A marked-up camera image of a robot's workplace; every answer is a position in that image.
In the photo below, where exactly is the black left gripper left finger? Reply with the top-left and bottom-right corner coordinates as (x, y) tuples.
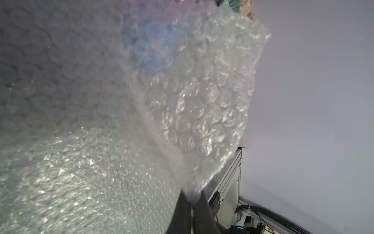
(166, 191), (192, 234)

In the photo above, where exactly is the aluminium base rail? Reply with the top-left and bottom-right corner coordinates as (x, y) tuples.
(204, 147), (242, 229)

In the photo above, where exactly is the bubble wrap sheet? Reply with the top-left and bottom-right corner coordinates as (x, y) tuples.
(1, 1), (271, 234)

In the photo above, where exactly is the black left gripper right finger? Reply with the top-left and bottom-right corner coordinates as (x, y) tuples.
(192, 191), (221, 234)

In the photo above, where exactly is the green dustpan brush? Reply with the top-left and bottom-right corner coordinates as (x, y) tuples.
(216, 0), (241, 13)

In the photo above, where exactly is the blue plastic wine glass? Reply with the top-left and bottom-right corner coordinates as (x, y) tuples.
(121, 16), (189, 70)

